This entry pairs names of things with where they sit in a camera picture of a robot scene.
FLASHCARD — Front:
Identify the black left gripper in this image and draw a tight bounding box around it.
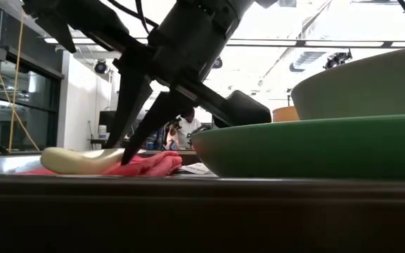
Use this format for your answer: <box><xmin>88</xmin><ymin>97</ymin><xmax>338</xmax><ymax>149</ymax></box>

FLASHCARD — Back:
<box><xmin>22</xmin><ymin>0</ymin><xmax>272</xmax><ymax>166</ymax></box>

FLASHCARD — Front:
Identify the red cloth napkin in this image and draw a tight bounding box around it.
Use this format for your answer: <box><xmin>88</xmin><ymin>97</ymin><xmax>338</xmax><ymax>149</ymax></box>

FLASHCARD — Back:
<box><xmin>15</xmin><ymin>150</ymin><xmax>184</xmax><ymax>177</ymax></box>

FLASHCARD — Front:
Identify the green plate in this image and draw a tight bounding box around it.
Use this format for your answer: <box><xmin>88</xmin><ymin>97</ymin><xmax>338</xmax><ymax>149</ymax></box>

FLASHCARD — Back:
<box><xmin>191</xmin><ymin>113</ymin><xmax>405</xmax><ymax>180</ymax></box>

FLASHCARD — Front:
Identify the grey bowl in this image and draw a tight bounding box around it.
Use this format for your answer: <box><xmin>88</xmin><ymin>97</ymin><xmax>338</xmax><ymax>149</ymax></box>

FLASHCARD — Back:
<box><xmin>290</xmin><ymin>44</ymin><xmax>405</xmax><ymax>121</ymax></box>

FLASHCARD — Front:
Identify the dark brown serving tray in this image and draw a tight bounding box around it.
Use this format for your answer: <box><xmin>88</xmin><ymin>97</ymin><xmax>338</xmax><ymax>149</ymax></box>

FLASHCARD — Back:
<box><xmin>0</xmin><ymin>154</ymin><xmax>405</xmax><ymax>253</ymax></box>

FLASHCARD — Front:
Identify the dark background monitor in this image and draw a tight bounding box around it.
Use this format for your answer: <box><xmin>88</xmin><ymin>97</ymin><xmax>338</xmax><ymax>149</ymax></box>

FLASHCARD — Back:
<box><xmin>98</xmin><ymin>110</ymin><xmax>117</xmax><ymax>134</ymax></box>

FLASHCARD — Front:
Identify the person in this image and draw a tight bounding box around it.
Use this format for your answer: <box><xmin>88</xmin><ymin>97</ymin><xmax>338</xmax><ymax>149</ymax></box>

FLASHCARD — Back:
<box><xmin>165</xmin><ymin>107</ymin><xmax>203</xmax><ymax>151</ymax></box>

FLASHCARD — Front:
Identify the white barcode label tag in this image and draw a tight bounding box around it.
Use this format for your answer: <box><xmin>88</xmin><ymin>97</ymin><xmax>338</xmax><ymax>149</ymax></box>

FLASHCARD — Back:
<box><xmin>180</xmin><ymin>162</ymin><xmax>212</xmax><ymax>176</ymax></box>

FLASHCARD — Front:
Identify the dark framed glass partition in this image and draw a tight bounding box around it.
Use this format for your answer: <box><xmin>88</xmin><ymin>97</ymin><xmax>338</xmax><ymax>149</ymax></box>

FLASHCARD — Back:
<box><xmin>0</xmin><ymin>34</ymin><xmax>65</xmax><ymax>155</ymax></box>

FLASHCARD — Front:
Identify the orange cup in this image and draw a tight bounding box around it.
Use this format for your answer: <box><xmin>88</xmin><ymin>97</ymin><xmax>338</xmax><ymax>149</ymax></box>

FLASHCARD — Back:
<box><xmin>271</xmin><ymin>105</ymin><xmax>300</xmax><ymax>123</ymax></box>

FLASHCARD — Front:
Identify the long ceiling light bar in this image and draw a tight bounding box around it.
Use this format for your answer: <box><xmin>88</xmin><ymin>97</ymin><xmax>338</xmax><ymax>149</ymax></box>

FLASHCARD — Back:
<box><xmin>44</xmin><ymin>37</ymin><xmax>405</xmax><ymax>49</ymax></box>

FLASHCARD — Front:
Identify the black ceiling mounted rig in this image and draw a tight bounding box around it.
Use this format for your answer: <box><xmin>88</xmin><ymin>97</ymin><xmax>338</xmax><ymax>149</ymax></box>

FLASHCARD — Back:
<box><xmin>323</xmin><ymin>50</ymin><xmax>353</xmax><ymax>70</ymax></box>

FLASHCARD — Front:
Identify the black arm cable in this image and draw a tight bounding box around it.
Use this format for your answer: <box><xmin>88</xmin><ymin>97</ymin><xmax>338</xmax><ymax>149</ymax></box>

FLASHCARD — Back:
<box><xmin>107</xmin><ymin>0</ymin><xmax>161</xmax><ymax>29</ymax></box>

